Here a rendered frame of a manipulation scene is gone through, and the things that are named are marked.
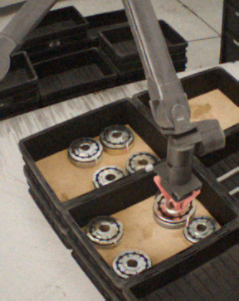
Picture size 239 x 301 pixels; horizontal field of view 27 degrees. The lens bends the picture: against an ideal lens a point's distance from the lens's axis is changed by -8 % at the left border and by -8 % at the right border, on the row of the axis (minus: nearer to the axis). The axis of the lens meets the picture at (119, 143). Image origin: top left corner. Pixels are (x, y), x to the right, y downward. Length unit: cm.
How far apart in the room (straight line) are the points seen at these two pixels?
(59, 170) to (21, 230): 24
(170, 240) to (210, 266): 15
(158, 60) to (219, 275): 62
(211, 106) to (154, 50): 82
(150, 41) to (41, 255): 78
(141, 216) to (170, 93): 52
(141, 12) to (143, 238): 65
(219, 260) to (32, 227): 61
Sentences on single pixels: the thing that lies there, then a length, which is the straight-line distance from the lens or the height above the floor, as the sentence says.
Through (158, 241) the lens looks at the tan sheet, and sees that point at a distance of 140.
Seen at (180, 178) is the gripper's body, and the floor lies 117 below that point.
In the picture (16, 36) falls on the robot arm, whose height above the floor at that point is 148.
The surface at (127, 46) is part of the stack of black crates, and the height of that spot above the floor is 49.
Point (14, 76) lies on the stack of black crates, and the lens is 260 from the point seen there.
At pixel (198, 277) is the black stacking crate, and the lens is 134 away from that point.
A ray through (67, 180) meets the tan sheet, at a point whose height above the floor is 83.
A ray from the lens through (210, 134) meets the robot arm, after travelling 107.
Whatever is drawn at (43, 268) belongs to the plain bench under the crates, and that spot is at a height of 70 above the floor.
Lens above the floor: 197
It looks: 43 degrees down
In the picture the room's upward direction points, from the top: straight up
